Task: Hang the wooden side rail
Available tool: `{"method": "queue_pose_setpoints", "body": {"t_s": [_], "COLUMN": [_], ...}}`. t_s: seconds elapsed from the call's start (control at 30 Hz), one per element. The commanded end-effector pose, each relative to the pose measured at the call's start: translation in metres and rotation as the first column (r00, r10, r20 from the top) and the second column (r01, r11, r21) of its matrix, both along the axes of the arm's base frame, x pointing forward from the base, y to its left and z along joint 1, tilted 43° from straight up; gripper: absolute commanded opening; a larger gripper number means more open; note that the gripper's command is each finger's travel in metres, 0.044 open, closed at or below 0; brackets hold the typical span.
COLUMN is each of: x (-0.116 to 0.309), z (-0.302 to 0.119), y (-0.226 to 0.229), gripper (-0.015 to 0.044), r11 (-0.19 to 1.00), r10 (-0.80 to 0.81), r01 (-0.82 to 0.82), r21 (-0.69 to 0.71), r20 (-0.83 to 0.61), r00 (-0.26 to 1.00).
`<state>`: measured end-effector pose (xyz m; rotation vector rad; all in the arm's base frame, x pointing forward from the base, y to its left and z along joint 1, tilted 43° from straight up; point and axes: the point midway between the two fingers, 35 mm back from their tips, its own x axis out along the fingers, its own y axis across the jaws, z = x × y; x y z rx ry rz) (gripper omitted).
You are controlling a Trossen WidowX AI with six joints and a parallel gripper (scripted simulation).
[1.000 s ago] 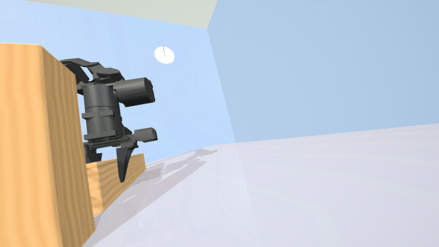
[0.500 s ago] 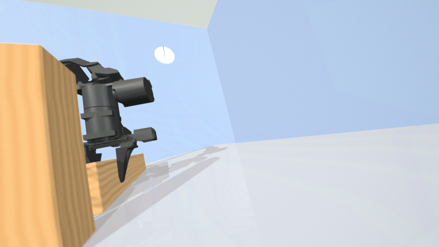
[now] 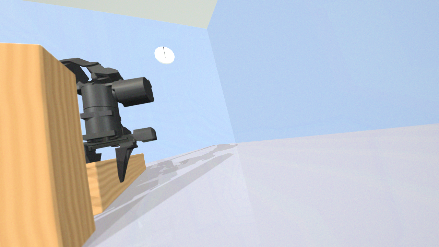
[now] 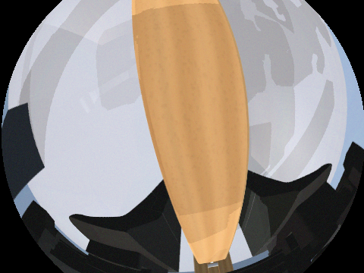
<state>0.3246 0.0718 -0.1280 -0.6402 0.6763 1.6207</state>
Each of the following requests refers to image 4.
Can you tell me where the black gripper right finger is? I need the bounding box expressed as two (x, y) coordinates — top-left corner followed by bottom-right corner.
(239, 163), (333, 257)

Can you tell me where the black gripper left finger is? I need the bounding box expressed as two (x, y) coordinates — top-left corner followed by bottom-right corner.
(69, 180), (181, 273)

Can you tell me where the light wooden post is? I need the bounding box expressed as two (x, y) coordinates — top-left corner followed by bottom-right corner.
(193, 253), (234, 273)

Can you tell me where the wooden board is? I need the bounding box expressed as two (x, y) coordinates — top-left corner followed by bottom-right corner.
(131, 0), (249, 264)

